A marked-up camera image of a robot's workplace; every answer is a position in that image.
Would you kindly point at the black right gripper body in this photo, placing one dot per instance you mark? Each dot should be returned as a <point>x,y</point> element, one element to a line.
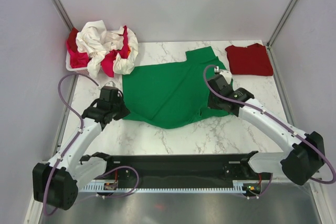
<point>213,102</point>

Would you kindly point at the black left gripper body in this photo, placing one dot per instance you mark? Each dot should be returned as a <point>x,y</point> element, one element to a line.
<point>119,109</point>

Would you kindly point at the green t shirt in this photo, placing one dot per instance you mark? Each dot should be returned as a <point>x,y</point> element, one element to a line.
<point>171,95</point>

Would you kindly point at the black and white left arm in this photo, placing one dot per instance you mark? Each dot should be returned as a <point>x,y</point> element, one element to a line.
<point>58,181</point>

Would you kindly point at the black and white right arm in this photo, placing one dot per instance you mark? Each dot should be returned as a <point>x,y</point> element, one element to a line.
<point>302,154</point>

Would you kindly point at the crumpled white shirt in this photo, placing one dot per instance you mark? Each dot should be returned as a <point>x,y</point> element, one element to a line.
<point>126,56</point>
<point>95,40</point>

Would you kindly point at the folded dark red t shirt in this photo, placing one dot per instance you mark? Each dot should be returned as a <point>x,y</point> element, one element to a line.
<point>250,60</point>

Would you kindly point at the white laundry basket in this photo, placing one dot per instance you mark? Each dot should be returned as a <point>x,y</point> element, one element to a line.
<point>82,70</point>

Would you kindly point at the crumpled pink shirt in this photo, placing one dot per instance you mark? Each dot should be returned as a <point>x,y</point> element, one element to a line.
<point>79,60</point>

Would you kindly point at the crumpled red shirt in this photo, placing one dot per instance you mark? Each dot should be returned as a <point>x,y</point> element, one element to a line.
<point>71,41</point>

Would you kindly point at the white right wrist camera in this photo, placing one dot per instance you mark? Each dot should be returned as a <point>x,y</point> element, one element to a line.
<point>225,73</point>

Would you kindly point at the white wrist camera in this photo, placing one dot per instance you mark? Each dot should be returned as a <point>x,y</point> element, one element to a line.
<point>110,84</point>
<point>225,73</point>

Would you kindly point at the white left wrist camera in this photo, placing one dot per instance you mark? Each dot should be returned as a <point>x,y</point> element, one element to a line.
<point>110,84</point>

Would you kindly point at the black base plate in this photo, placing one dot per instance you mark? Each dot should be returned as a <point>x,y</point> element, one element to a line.
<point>183,168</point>

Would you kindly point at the white slotted cable duct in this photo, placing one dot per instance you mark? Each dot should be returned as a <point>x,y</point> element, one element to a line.
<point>224,186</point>

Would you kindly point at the aluminium front rail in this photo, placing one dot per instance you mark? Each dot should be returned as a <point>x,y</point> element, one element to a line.
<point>316,177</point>

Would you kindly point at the right aluminium frame post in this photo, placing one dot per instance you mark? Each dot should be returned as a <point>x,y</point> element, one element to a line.
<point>285,16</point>

